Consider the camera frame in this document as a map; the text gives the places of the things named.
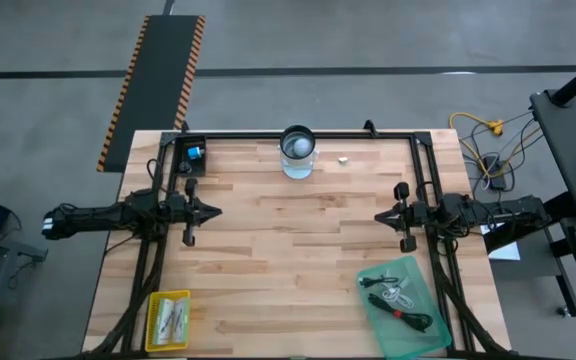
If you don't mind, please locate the grey desk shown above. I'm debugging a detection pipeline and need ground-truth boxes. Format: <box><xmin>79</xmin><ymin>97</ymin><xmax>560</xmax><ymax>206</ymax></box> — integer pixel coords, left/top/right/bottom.
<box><xmin>530</xmin><ymin>88</ymin><xmax>576</xmax><ymax>221</ymax></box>

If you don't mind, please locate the white and green box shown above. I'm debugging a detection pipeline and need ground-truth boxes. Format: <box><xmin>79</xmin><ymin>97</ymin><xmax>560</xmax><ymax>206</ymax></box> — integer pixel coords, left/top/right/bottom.
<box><xmin>154</xmin><ymin>297</ymin><xmax>176</xmax><ymax>347</ymax></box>
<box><xmin>172</xmin><ymin>296</ymin><xmax>190</xmax><ymax>345</ymax></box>

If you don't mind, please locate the black power brick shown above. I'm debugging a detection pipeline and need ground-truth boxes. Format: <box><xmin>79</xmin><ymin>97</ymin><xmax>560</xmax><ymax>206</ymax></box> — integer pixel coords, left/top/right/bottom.
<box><xmin>481</xmin><ymin>154</ymin><xmax>508</xmax><ymax>192</ymax></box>

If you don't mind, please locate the yellow plastic bin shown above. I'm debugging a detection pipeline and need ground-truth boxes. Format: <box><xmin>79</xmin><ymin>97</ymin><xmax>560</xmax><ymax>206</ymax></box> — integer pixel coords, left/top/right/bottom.
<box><xmin>144</xmin><ymin>288</ymin><xmax>193</xmax><ymax>353</ymax></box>

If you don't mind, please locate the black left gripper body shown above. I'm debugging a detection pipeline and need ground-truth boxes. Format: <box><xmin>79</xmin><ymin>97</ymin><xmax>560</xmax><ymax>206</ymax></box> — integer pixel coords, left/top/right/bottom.
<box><xmin>165</xmin><ymin>177</ymin><xmax>204</xmax><ymax>248</ymax></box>

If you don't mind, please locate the black cable bundle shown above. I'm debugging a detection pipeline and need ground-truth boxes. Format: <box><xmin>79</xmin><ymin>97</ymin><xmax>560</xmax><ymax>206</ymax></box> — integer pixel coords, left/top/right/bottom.
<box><xmin>87</xmin><ymin>234</ymin><xmax>167</xmax><ymax>357</ymax></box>
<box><xmin>430</xmin><ymin>237</ymin><xmax>500</xmax><ymax>357</ymax></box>

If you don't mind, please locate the teal plastic bin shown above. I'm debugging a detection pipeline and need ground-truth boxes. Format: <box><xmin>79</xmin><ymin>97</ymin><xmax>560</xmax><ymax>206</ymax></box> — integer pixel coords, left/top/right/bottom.
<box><xmin>356</xmin><ymin>255</ymin><xmax>454</xmax><ymax>360</ymax></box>

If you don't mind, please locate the yellow floor cable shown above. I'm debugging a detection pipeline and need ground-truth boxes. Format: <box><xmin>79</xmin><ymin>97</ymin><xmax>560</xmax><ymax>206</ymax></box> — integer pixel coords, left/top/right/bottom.
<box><xmin>448</xmin><ymin>112</ymin><xmax>505</xmax><ymax>174</ymax></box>

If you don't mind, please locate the black aluminium table frame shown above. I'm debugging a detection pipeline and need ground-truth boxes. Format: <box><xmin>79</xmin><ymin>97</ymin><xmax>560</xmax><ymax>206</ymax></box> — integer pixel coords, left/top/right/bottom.
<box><xmin>117</xmin><ymin>129</ymin><xmax>499</xmax><ymax>359</ymax></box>

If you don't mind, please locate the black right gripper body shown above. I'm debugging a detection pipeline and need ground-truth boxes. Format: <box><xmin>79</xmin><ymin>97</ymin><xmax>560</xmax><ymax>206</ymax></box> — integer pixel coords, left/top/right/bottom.
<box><xmin>392</xmin><ymin>181</ymin><xmax>444</xmax><ymax>254</ymax></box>

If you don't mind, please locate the black desk leg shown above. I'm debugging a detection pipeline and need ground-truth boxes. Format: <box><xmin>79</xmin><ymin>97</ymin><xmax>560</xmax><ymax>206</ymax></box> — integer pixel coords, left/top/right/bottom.
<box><xmin>483</xmin><ymin>192</ymin><xmax>576</xmax><ymax>318</ymax></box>

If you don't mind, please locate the black cable with red tie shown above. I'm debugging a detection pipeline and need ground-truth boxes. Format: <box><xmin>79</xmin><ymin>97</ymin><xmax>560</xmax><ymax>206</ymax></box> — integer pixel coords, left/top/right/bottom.
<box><xmin>366</xmin><ymin>292</ymin><xmax>435</xmax><ymax>335</ymax></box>

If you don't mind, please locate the black mat with hazard stripes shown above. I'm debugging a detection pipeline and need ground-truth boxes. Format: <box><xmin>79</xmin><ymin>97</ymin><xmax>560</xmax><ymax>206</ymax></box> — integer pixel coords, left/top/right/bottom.
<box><xmin>96</xmin><ymin>14</ymin><xmax>207</xmax><ymax>174</ymax></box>

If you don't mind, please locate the black storage tray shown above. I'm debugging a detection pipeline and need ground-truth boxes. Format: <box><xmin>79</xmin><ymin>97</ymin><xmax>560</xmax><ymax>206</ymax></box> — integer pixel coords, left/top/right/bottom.
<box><xmin>172</xmin><ymin>134</ymin><xmax>208</xmax><ymax>178</ymax></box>

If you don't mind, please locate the white paper sheet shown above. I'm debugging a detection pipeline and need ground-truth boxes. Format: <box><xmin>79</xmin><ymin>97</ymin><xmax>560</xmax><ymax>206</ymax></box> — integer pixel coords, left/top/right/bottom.
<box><xmin>480</xmin><ymin>224</ymin><xmax>522</xmax><ymax>262</ymax></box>

